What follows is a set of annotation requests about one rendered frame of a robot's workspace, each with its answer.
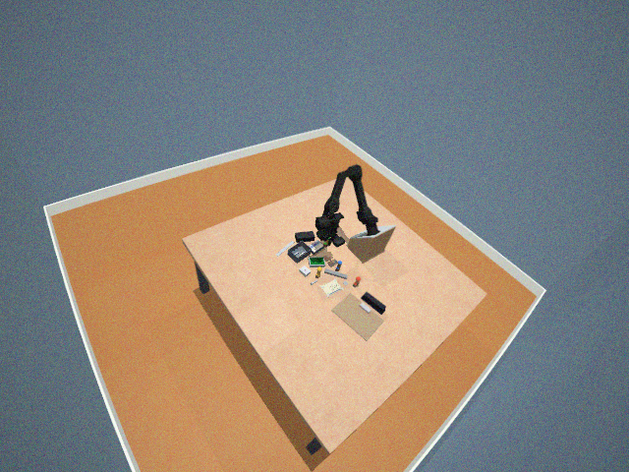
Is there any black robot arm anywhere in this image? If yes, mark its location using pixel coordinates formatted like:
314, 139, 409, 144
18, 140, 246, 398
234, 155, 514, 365
315, 165, 381, 241

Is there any pale grey card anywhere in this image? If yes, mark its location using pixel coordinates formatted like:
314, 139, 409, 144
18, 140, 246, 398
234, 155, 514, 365
320, 278, 344, 297

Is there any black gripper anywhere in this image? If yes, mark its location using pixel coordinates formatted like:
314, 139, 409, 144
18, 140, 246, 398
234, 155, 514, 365
326, 225, 345, 248

